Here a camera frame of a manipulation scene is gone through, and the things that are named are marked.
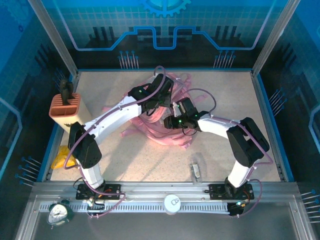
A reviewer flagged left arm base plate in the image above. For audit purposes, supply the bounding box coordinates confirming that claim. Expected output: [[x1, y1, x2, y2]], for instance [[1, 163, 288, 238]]
[[75, 184, 122, 200]]

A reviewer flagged pink school backpack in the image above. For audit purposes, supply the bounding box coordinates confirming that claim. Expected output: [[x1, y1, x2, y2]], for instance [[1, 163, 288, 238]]
[[101, 72, 216, 151]]

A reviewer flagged black knife handle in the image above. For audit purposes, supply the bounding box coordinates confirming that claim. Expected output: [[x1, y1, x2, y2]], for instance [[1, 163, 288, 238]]
[[66, 81, 75, 101], [59, 77, 70, 106]]

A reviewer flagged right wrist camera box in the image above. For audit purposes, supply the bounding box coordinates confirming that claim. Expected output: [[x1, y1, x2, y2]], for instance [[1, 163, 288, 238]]
[[172, 97, 198, 117]]

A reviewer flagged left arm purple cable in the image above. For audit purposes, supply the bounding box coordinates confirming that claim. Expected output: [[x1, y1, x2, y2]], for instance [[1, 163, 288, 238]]
[[63, 65, 167, 218]]

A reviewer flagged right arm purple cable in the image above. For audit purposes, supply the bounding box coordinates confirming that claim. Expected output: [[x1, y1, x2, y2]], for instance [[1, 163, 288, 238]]
[[186, 88, 275, 218]]

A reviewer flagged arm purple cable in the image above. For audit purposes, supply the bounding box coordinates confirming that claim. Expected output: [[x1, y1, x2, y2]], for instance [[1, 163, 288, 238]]
[[63, 65, 167, 218], [186, 88, 275, 218]]

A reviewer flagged small controller board with wires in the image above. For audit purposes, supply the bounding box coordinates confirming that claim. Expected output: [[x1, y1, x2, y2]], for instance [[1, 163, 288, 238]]
[[86, 196, 106, 220], [226, 199, 251, 218]]

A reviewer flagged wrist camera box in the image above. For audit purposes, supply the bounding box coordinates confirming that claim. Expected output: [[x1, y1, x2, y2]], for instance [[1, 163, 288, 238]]
[[172, 97, 198, 117], [152, 74, 175, 95]]

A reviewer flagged aluminium table rail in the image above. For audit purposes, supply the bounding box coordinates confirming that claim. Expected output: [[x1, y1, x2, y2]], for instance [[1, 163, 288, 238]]
[[31, 181, 300, 201]]

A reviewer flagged white round tin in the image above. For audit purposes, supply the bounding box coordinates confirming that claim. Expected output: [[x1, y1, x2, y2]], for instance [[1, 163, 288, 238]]
[[163, 194, 182, 216]]

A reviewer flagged green alarm clock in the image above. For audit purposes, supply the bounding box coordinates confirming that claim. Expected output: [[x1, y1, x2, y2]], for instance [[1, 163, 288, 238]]
[[47, 199, 75, 230]]

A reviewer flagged aluminium frame post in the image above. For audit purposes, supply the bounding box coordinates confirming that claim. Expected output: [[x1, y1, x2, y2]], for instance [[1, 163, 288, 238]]
[[27, 0, 80, 78], [250, 0, 302, 78]]

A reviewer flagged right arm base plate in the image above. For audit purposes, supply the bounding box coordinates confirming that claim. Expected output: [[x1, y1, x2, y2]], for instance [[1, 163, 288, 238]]
[[208, 183, 255, 200]]

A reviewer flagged slotted white cable duct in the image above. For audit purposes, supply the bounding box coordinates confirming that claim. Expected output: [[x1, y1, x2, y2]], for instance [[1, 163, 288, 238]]
[[39, 201, 231, 214]]

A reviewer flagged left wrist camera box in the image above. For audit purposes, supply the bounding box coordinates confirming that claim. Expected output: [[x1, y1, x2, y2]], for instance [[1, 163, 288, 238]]
[[152, 74, 175, 95]]

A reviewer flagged clear plastic pen case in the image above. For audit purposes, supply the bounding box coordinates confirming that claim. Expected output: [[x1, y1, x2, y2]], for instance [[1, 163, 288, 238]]
[[190, 157, 203, 185]]

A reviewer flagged beige orange knife block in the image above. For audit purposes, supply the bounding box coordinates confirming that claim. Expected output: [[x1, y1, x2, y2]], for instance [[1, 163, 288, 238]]
[[48, 92, 92, 132]]

